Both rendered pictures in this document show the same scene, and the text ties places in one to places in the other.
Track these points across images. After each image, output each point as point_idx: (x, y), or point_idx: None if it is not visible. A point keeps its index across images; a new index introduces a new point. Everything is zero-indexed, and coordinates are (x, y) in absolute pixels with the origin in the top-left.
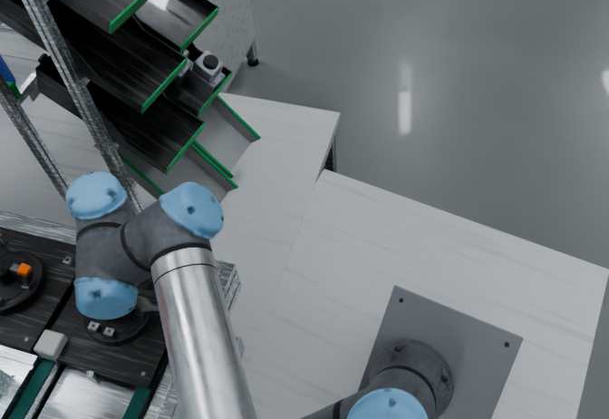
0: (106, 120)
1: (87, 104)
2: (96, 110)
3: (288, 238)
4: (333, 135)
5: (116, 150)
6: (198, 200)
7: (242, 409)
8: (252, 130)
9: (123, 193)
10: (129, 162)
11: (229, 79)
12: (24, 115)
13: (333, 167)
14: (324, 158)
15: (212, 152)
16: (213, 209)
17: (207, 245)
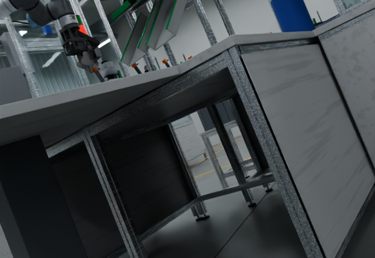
0: None
1: None
2: None
3: None
4: (210, 50)
5: (128, 13)
6: None
7: None
8: (167, 23)
9: None
10: (135, 23)
11: None
12: (148, 3)
13: (245, 103)
14: (188, 62)
15: (163, 34)
16: None
17: None
